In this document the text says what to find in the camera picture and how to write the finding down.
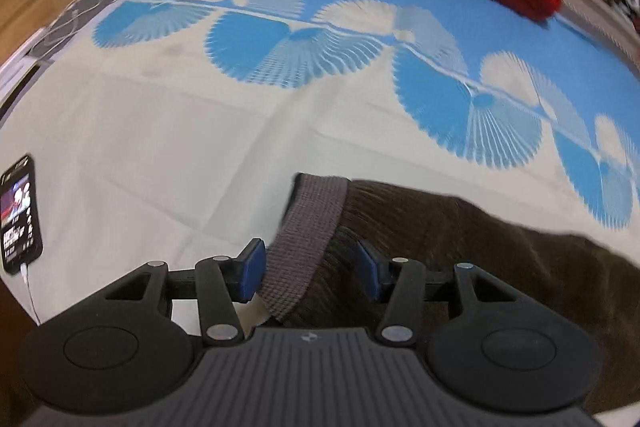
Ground black smartphone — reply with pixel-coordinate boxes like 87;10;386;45
1;154;43;275

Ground dark brown corduroy pants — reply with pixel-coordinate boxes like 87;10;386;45
259;173;639;413

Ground white charging cable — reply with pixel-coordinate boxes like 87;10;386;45
19;261;44;327

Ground blue white patterned bed sheet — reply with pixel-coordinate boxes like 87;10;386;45
0;0;640;427

